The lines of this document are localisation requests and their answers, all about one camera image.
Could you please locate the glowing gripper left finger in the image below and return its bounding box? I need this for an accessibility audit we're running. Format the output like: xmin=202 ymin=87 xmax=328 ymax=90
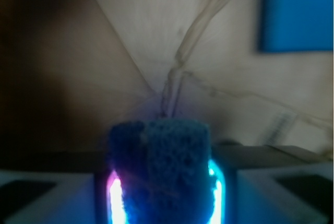
xmin=1 ymin=170 xmax=125 ymax=223

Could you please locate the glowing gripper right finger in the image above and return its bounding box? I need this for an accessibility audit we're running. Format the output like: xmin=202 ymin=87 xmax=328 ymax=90
xmin=208 ymin=160 xmax=333 ymax=223

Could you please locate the dark blue sponge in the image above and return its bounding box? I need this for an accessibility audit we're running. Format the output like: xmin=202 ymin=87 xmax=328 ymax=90
xmin=108 ymin=119 xmax=215 ymax=223

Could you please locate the light blue sponge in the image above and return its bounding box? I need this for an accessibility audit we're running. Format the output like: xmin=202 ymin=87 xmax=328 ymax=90
xmin=258 ymin=0 xmax=333 ymax=53

